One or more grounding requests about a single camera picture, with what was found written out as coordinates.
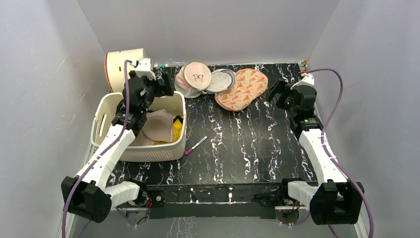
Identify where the cream plastic laundry basket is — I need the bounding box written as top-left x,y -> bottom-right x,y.
91,91 -> 187,162

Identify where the white mesh laundry bag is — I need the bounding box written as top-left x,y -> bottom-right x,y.
174,61 -> 211,99

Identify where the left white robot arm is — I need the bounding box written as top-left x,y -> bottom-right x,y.
61,71 -> 174,225

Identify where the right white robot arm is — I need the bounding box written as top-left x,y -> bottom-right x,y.
267,81 -> 363,225

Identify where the beige bra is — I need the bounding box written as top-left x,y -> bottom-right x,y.
131,110 -> 173,146

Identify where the cream cylindrical drum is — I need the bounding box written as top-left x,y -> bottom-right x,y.
105,48 -> 153,93

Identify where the yellow garment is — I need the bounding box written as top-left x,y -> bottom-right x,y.
153,116 -> 183,145

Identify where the pink marker pen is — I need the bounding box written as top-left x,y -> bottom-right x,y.
184,135 -> 209,156

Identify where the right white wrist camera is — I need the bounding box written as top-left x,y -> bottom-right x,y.
291,73 -> 315,90

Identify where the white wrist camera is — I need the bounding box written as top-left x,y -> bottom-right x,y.
135,58 -> 156,80
291,73 -> 315,90

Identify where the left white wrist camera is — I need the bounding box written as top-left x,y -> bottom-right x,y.
135,58 -> 156,80

